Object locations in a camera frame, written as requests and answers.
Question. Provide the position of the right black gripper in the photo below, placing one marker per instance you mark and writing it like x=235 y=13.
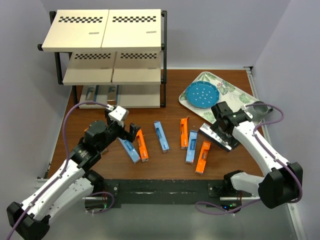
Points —
x=231 y=139

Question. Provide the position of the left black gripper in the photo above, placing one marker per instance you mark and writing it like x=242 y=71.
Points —
x=124 y=134

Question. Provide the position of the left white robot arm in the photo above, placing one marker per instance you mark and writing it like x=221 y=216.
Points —
x=74 y=179

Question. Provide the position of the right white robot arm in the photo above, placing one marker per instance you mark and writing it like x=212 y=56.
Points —
x=282 y=180

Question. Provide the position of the beige three-tier shelf rack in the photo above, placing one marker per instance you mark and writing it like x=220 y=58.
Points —
x=107 y=47

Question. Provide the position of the blue toothpaste box left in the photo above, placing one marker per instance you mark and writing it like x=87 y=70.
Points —
x=130 y=150

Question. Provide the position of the blue toothpaste box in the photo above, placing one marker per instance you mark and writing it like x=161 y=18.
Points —
x=191 y=149
x=130 y=150
x=161 y=136

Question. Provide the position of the orange toothpaste box far left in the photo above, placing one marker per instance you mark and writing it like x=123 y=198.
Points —
x=95 y=138

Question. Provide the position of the orange toothpaste box centre-left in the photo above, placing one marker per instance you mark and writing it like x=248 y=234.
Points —
x=142 y=146

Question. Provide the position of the grey ceramic mug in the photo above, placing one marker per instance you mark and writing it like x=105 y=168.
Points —
x=259 y=111

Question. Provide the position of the blue dotted plate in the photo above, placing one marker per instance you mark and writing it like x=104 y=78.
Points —
x=202 y=94

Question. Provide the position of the orange toothpaste box centre-right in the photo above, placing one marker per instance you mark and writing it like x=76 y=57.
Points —
x=184 y=136

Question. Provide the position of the blue toothpaste box centre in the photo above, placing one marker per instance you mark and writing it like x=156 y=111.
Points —
x=161 y=136

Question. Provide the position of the blue toothpaste box right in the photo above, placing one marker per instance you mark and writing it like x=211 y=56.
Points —
x=191 y=149

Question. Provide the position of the orange toothpaste box right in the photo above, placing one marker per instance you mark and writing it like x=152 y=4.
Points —
x=202 y=159

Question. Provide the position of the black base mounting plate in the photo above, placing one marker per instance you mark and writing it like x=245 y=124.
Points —
x=168 y=192

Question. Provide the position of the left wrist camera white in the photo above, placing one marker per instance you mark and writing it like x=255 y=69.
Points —
x=117 y=113

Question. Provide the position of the aluminium frame rail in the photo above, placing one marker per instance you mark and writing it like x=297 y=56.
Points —
x=200 y=205

